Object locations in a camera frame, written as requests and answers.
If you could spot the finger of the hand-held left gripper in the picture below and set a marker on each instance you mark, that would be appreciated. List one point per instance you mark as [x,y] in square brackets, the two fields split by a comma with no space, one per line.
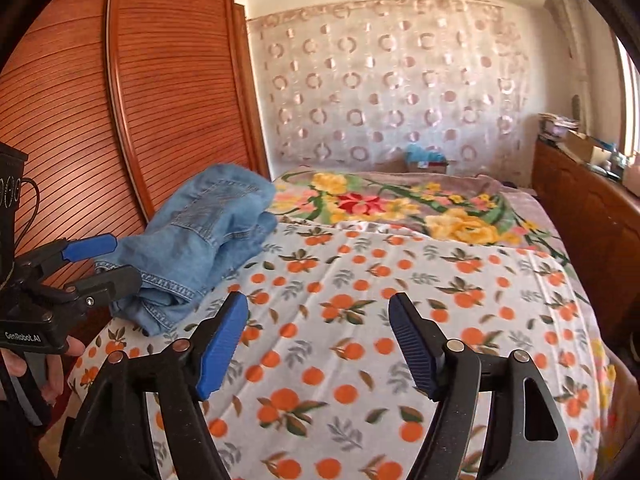
[115,282]
[90,247]

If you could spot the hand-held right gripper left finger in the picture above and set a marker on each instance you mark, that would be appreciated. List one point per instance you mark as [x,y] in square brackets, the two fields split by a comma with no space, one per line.
[222,350]

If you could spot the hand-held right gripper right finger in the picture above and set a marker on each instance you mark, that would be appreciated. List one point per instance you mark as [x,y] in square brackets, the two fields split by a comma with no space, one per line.
[412,350]

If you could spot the person's left hand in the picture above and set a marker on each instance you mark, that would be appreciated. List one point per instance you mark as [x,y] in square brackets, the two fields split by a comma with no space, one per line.
[55,380]

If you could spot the orange fruit print blanket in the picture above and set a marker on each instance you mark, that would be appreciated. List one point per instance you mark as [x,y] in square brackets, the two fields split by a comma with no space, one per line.
[375,310]

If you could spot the floral blanket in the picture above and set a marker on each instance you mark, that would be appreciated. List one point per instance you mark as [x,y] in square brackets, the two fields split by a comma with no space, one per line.
[400,200]

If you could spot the wooden slatted wardrobe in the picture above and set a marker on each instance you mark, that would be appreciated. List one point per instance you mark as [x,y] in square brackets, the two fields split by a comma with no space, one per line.
[175,85]

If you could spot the blue fluffy item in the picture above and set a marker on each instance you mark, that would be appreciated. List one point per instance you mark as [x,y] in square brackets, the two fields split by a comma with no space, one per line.
[425,154]

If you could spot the wooden cabinet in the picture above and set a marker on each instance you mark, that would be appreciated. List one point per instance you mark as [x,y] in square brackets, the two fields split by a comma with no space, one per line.
[575,210]

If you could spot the open cardboard box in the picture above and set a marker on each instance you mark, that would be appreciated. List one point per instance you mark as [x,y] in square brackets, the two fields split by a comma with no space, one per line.
[580,147]

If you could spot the stack of papers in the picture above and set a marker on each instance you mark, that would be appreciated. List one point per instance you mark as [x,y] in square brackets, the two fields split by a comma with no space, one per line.
[557,127]

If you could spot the circle pattern sheer curtain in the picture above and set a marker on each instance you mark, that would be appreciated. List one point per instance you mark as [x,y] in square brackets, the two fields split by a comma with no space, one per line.
[375,85]

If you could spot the white plastic jug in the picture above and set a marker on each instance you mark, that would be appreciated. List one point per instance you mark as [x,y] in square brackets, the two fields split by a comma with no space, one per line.
[632,177]

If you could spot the beige window curtain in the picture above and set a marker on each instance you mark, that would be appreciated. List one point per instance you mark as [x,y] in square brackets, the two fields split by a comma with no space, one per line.
[565,35]

